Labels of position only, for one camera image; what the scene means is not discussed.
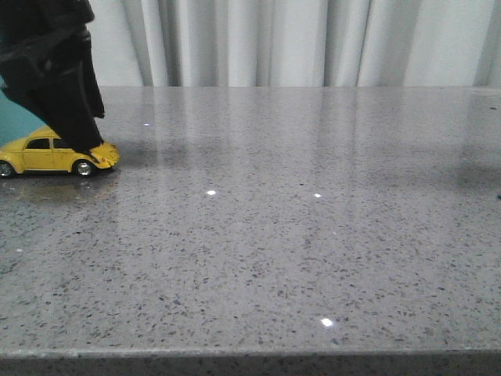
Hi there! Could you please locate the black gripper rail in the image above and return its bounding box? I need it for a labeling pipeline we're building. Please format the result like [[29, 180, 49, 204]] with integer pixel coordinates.
[[1, 1, 105, 153]]

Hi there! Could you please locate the yellow toy beetle car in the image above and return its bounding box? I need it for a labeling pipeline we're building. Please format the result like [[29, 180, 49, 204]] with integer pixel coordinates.
[[1, 125, 120, 179]]

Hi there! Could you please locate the light blue storage box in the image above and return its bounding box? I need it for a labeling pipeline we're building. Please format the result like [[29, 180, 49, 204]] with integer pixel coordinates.
[[0, 92, 45, 145]]

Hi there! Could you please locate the grey pleated curtain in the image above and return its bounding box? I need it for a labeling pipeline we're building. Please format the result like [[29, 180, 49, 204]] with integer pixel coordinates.
[[89, 1, 500, 87]]

